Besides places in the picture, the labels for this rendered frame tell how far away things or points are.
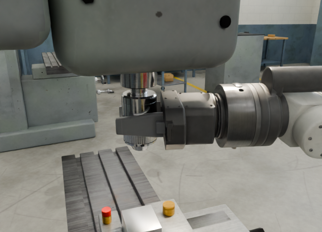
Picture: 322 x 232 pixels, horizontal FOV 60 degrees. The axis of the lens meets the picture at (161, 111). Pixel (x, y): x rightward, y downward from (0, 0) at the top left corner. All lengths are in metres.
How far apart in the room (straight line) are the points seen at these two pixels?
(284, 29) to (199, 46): 9.22
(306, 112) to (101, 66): 0.26
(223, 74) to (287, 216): 2.99
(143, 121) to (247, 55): 4.75
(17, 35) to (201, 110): 0.21
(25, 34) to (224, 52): 0.18
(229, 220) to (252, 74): 4.72
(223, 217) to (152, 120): 0.32
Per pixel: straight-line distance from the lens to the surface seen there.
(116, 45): 0.25
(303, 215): 2.40
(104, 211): 0.51
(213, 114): 0.35
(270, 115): 0.37
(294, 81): 0.39
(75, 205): 0.77
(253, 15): 8.71
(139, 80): 0.34
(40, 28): 0.23
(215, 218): 0.60
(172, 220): 0.52
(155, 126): 0.35
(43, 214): 2.34
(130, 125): 0.35
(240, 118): 0.36
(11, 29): 0.23
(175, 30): 0.27
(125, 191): 0.79
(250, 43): 5.08
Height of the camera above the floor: 1.36
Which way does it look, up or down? 18 degrees down
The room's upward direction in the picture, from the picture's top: straight up
